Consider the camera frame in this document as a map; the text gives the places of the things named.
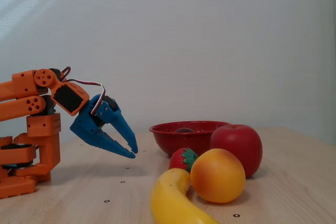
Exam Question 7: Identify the blue gripper body black servo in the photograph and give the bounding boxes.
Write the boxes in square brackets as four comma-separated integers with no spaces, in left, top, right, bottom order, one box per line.
[70,94,119,147]

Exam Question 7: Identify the yellow banana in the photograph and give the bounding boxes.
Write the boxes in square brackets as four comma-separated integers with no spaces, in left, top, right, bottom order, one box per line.
[149,167,220,224]

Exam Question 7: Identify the orange yellow peach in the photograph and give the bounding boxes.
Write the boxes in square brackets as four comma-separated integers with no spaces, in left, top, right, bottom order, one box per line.
[190,148,247,204]

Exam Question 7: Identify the red apple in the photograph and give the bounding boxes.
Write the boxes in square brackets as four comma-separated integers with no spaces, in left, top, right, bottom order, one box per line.
[209,124,264,179]

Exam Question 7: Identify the red white black servo wire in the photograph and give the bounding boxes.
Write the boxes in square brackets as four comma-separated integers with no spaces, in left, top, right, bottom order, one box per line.
[60,66,107,115]

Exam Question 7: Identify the red speckled bowl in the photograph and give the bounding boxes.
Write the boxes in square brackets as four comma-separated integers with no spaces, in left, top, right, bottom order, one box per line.
[149,120,232,158]

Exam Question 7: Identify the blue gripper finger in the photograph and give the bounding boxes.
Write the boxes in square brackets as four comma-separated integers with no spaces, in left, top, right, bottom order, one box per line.
[89,129,137,159]
[98,102,139,154]

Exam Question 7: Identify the red strawberry green leaves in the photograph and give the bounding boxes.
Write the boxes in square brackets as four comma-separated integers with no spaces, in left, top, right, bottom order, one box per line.
[168,147,199,174]

